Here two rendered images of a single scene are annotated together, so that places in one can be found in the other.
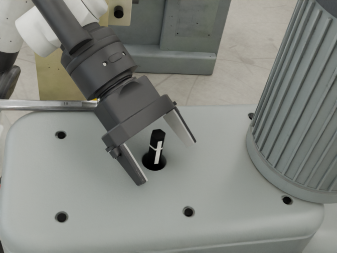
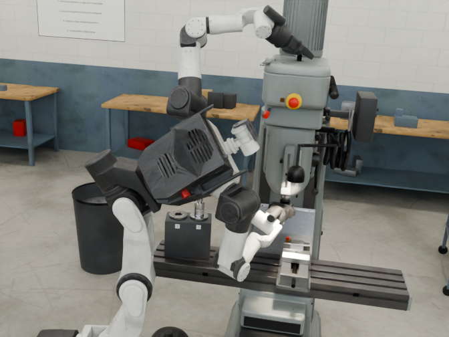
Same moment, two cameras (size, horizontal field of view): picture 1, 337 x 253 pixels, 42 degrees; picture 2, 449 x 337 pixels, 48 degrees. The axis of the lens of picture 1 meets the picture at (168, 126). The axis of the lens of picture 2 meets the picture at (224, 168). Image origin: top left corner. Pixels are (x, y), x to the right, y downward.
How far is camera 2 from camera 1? 2.10 m
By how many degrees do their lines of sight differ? 59
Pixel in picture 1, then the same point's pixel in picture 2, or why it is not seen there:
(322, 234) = not seen: hidden behind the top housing
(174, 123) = not seen: hidden behind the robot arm
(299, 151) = (317, 37)
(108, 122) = (295, 45)
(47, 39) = (272, 25)
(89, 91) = (288, 37)
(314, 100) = (316, 17)
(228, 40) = not seen: outside the picture
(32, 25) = (268, 23)
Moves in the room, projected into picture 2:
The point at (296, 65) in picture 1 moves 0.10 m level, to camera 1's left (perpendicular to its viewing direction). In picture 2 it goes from (309, 11) to (301, 11)
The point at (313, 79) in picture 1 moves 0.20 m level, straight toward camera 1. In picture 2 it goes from (314, 11) to (353, 14)
